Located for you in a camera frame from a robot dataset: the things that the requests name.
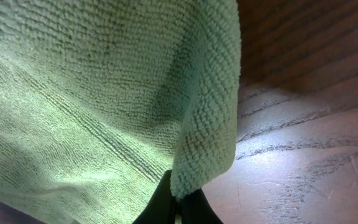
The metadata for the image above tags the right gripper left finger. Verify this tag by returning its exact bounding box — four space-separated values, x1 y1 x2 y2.
133 170 176 224

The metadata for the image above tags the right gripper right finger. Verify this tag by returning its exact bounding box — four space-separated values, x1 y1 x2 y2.
180 189 223 224

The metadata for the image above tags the light green microfiber cloth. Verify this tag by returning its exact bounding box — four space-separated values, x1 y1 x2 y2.
0 0 241 223

